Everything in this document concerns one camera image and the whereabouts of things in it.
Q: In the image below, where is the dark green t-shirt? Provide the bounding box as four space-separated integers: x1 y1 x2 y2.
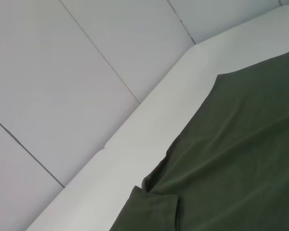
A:
109 49 289 231

